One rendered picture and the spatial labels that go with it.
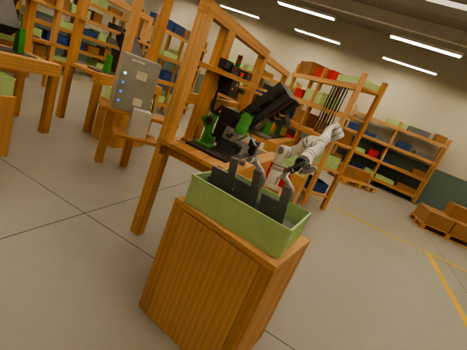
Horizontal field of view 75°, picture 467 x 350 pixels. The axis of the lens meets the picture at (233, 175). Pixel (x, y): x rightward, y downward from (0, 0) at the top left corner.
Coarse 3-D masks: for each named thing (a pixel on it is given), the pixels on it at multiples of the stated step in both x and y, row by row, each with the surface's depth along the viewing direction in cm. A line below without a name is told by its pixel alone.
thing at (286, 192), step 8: (288, 192) 147; (264, 200) 160; (272, 200) 156; (280, 200) 153; (288, 200) 151; (256, 208) 168; (264, 208) 163; (272, 208) 159; (280, 208) 156; (272, 216) 162; (280, 216) 159
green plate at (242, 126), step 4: (244, 112) 280; (244, 116) 280; (248, 116) 279; (252, 116) 278; (240, 120) 280; (244, 120) 279; (248, 120) 278; (240, 124) 280; (244, 124) 279; (248, 124) 278; (236, 128) 281; (240, 128) 279; (244, 128) 278; (248, 128) 278; (236, 132) 280; (240, 132) 279; (244, 132) 278
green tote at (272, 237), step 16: (192, 176) 166; (240, 176) 198; (192, 192) 167; (208, 192) 162; (224, 192) 158; (272, 192) 189; (208, 208) 164; (224, 208) 159; (240, 208) 155; (288, 208) 185; (224, 224) 160; (240, 224) 156; (256, 224) 152; (272, 224) 148; (304, 224) 177; (256, 240) 152; (272, 240) 148; (288, 240) 149; (272, 256) 149
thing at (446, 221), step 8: (416, 208) 749; (424, 208) 706; (432, 208) 722; (448, 208) 722; (456, 208) 698; (464, 208) 694; (416, 216) 724; (424, 216) 693; (432, 216) 677; (440, 216) 673; (448, 216) 710; (456, 216) 701; (464, 216) 696; (424, 224) 684; (432, 224) 680; (440, 224) 677; (448, 224) 673; (456, 224) 669; (464, 224) 677; (432, 232) 685; (440, 232) 711; (448, 232) 677; (456, 232) 672; (464, 232) 668; (464, 240) 669
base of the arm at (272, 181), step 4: (272, 164) 228; (272, 168) 226; (276, 168) 225; (280, 168) 224; (272, 172) 226; (276, 172) 225; (280, 172) 226; (268, 176) 228; (272, 176) 226; (276, 176) 226; (268, 180) 228; (272, 180) 226; (276, 180) 226; (268, 184) 228; (272, 184) 227; (276, 184) 227; (272, 188) 228; (276, 188) 232
